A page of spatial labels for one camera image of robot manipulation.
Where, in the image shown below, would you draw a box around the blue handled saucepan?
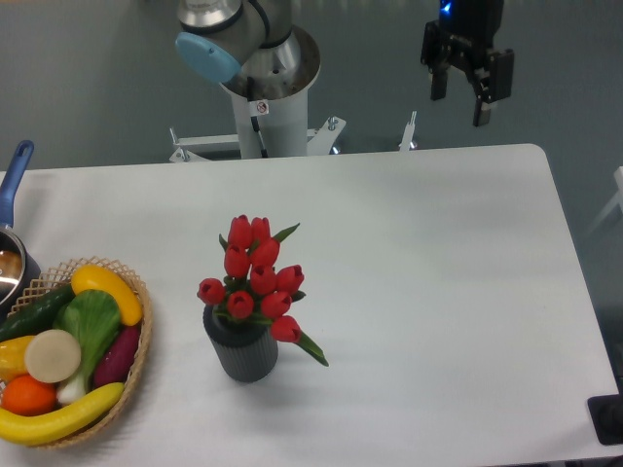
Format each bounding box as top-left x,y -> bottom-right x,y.
1,140 -> 40,322

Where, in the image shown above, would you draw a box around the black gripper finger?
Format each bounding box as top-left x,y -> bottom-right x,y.
421,21 -> 452,101
467,49 -> 514,126

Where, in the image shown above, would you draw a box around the red tulip bouquet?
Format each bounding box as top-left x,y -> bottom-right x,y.
197,214 -> 329,368

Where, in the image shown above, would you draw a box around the black device at table edge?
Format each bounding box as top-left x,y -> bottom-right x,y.
587,394 -> 622,446

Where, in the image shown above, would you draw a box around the beige round slice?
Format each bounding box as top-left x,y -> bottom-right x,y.
24,329 -> 82,383

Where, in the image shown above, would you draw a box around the dark grey ribbed vase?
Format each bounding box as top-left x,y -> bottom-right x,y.
202,306 -> 278,383

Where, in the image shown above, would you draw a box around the green bok choy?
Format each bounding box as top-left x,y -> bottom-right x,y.
53,290 -> 121,406

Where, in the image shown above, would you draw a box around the woven wicker basket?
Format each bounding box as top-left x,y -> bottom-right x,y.
1,257 -> 153,449

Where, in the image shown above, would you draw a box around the white furniture frame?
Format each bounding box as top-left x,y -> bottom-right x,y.
580,166 -> 622,243

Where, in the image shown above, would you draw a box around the purple sweet potato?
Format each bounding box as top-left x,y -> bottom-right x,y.
92,326 -> 140,388

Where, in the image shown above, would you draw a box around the dark green cucumber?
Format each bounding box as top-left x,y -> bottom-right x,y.
1,284 -> 75,341

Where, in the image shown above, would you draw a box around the orange fruit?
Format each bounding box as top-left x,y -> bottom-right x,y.
1,375 -> 56,416

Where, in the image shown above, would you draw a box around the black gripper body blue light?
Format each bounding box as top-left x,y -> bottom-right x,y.
425,0 -> 504,70

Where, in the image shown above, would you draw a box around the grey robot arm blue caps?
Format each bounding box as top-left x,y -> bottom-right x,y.
175,1 -> 515,126

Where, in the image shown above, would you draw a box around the yellow banana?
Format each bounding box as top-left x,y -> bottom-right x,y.
1,382 -> 125,447

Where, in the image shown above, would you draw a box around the yellow bell pepper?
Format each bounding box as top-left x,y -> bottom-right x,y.
0,336 -> 34,382

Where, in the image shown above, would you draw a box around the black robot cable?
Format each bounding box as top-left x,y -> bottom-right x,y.
245,75 -> 270,159

